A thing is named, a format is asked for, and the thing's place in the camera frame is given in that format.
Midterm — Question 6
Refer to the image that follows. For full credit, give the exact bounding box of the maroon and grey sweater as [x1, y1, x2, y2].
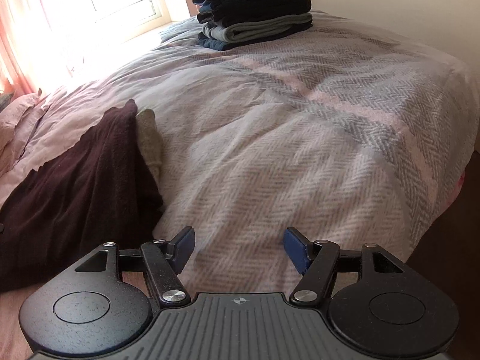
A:
[1, 100, 164, 292]

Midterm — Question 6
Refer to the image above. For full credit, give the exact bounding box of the pink and grey bedspread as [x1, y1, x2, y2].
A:
[0, 9, 480, 360]

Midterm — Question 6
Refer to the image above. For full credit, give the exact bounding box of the pink pillow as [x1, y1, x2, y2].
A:
[0, 94, 39, 176]

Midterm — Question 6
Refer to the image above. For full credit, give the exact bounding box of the grey checked pillow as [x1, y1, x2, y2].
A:
[0, 93, 13, 112]

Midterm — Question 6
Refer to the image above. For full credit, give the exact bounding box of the left pink curtain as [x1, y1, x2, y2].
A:
[1, 0, 39, 95]

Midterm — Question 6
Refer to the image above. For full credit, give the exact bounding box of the stack of folded jeans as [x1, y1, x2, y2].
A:
[193, 0, 312, 51]

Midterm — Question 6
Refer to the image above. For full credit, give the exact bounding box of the white framed window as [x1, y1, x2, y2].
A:
[40, 0, 173, 38]

